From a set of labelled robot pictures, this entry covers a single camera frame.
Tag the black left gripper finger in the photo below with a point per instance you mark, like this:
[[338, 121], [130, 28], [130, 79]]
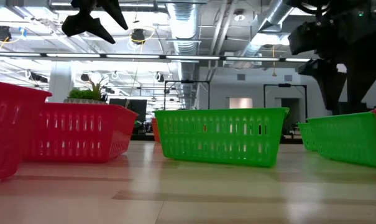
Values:
[[114, 12], [85, 25]]

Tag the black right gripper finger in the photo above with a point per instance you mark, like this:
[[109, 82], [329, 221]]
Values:
[[364, 84], [327, 84]]

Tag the green plastic basket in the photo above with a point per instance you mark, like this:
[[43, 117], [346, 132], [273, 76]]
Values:
[[306, 137], [222, 137], [352, 140]]

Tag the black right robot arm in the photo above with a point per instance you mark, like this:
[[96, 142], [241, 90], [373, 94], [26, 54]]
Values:
[[346, 6]]

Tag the long ceiling light strip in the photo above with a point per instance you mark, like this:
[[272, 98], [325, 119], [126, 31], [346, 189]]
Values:
[[144, 56]]

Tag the white patterned pot with plant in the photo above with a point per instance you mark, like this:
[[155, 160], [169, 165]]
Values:
[[88, 95]]

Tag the black computer monitor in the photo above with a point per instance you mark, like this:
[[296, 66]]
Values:
[[135, 109]]

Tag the orange plastic basket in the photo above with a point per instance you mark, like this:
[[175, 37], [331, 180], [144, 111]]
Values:
[[156, 130]]

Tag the black rectangular rig frame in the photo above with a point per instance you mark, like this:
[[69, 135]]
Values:
[[284, 85], [187, 82]]

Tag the silver ceiling air duct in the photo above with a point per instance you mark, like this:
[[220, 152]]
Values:
[[184, 31]]

